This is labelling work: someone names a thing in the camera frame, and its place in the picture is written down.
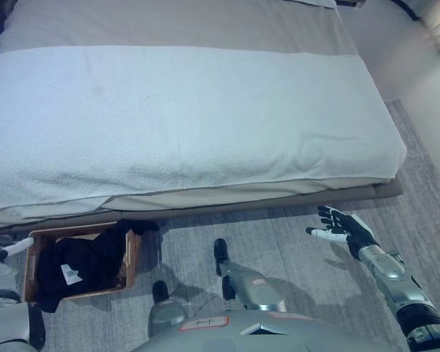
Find black clothes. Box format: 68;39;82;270
35;219;161;313

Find silver right robot leg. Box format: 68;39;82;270
213;238;287;312

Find silver left robot leg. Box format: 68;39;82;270
147;280;188;340

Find silver robot leg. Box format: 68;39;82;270
147;280;188;340
213;238;287;312

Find brown wicker basket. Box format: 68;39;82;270
21;221;144;304

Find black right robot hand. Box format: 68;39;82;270
306;204;381;261

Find brown bed frame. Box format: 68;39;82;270
0;179;404;235

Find robot torso and legs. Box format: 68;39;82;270
0;98;440;352

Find grey robot torso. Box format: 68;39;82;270
131;309;408;352

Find black floor cable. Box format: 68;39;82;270
388;0;422;21

